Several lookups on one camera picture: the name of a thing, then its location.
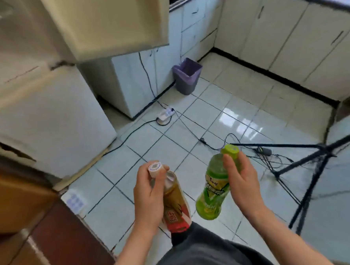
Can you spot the white sink base cabinet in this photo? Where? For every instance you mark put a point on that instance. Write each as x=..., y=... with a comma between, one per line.
x=290, y=35

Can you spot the green tea bottle lime cap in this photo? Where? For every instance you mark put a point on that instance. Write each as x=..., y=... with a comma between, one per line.
x=211, y=193

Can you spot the person's left hand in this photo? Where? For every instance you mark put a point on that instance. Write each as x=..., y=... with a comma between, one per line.
x=146, y=203

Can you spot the white drawer cabinet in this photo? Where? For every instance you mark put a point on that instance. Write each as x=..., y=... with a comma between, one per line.
x=195, y=23

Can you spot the trash bin purple liner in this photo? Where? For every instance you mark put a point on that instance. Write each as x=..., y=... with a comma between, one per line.
x=186, y=77

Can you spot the person's right hand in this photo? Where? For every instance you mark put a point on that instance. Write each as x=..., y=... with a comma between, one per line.
x=246, y=188

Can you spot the person's right forearm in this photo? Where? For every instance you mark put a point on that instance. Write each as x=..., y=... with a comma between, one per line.
x=288, y=242

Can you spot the white refrigerator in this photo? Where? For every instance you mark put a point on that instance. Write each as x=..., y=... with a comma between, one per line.
x=44, y=121

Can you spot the person's left forearm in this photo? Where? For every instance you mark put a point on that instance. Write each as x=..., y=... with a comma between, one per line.
x=132, y=254

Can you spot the black tripod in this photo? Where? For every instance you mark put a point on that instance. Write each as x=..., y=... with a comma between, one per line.
x=311, y=184

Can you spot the orange energy drink bottle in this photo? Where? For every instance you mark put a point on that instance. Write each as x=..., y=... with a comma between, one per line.
x=174, y=196

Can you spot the deep clear door bin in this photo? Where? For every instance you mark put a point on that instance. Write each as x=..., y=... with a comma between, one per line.
x=113, y=37

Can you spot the orange wooden door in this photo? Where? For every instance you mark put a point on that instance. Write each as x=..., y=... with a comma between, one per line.
x=8, y=206

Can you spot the low white cabinet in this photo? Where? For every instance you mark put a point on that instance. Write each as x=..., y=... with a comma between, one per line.
x=130, y=86

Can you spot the person's black trousers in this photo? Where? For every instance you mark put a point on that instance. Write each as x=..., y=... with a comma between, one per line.
x=181, y=235

